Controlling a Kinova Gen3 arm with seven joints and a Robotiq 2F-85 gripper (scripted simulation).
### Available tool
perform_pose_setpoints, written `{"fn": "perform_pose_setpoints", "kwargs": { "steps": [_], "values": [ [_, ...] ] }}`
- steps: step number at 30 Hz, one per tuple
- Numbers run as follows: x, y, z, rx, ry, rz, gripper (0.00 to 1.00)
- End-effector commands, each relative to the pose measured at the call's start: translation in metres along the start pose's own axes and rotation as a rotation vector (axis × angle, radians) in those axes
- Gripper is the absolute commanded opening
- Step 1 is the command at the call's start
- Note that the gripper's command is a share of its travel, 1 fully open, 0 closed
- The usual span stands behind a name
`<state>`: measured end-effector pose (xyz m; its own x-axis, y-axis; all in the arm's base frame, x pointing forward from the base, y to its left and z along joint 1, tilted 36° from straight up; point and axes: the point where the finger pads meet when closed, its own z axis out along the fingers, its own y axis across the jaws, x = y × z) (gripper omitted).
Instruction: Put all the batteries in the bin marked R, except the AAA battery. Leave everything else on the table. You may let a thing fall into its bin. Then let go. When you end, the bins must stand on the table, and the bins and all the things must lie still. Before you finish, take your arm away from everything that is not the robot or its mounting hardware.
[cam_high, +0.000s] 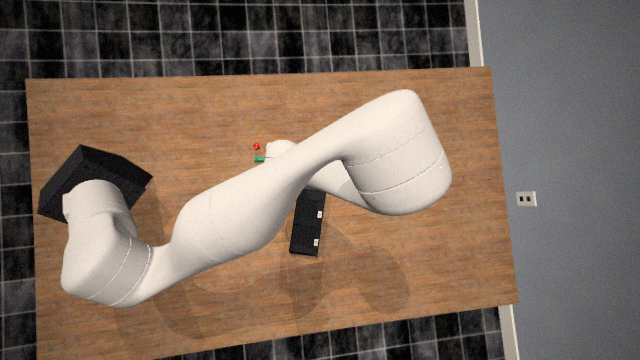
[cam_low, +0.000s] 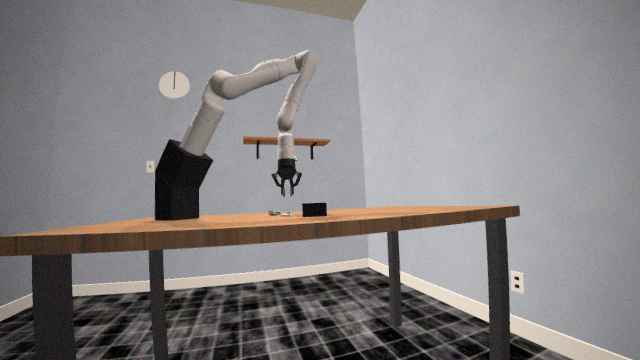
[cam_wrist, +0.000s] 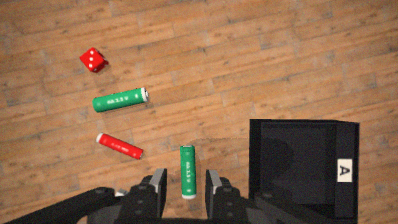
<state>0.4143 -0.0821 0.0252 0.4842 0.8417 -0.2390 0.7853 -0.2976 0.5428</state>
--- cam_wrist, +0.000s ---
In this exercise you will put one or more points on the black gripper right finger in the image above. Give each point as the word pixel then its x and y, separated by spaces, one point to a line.
pixel 266 207

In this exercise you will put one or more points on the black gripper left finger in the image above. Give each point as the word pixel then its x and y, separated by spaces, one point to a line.
pixel 101 206

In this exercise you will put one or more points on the red die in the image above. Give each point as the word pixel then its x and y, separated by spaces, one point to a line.
pixel 94 60

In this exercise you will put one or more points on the red battery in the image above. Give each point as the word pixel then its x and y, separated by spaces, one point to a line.
pixel 119 146

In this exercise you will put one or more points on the black rack of three bins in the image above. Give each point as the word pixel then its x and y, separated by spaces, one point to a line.
pixel 305 161

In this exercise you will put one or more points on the green aa battery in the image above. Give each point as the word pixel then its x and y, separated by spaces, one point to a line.
pixel 120 100
pixel 188 171

